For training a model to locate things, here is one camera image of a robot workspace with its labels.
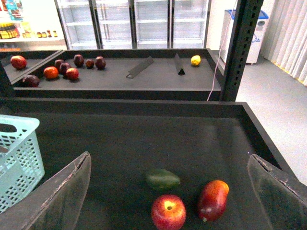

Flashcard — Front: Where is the red apple in cluster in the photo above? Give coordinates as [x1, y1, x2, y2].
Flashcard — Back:
[66, 68, 79, 81]

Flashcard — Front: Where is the black divider bar left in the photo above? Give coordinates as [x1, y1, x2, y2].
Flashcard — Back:
[126, 56, 154, 79]

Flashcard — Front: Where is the orange red fruit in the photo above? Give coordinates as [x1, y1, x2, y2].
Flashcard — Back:
[43, 66, 59, 80]

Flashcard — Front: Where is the yellow lemon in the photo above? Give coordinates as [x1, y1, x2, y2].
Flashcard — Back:
[190, 55, 201, 67]

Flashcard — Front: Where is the white cable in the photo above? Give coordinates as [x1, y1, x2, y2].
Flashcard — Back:
[206, 0, 238, 102]

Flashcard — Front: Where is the green avocado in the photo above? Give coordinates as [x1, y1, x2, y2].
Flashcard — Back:
[145, 168, 181, 191]

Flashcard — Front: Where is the black display tray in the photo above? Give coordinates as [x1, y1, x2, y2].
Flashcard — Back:
[13, 49, 221, 101]
[0, 98, 295, 230]

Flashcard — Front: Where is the small dark red fruit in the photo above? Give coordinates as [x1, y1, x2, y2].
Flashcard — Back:
[85, 59, 94, 69]

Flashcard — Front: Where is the black divider bar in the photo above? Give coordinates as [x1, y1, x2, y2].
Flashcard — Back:
[126, 56, 154, 79]
[174, 53, 185, 76]

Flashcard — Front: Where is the dark red apple back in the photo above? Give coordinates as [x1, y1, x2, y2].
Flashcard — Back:
[73, 54, 84, 68]

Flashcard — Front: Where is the dark red apple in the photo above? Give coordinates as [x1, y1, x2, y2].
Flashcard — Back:
[73, 54, 84, 68]
[95, 56, 106, 70]

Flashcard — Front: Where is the black divider bar right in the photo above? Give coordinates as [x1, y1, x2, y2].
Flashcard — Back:
[174, 53, 185, 76]

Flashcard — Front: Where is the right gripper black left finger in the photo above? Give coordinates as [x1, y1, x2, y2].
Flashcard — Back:
[0, 152, 92, 230]

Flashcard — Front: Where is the dark purple fruit front left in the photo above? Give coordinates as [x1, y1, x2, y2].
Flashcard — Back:
[22, 75, 40, 87]

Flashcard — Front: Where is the black near display tray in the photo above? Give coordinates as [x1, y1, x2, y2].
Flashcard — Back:
[0, 98, 295, 230]

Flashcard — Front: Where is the dark plum behind cluster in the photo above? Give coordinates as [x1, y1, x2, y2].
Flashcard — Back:
[54, 59, 64, 71]

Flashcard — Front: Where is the dark plum in cluster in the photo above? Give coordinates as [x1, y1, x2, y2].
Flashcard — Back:
[59, 62, 71, 77]

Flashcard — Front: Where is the light blue plastic basket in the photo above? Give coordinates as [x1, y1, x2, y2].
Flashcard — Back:
[0, 115, 45, 213]

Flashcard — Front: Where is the red orange mango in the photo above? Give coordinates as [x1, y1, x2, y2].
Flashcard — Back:
[197, 180, 229, 222]

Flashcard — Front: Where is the shelf with bottled goods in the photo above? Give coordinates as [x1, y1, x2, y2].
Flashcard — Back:
[0, 0, 67, 52]

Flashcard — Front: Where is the black perforated steel post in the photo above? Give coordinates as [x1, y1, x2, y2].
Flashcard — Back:
[220, 0, 263, 102]

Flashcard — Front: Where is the dark red apple right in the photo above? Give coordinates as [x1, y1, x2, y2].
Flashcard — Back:
[95, 56, 106, 70]

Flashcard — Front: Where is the black far display tray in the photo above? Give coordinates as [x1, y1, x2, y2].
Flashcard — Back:
[13, 49, 221, 101]

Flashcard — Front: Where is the glass door refrigerator row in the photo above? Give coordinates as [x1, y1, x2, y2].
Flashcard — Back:
[55, 0, 211, 50]

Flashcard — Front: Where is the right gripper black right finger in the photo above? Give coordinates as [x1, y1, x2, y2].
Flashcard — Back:
[248, 154, 307, 230]

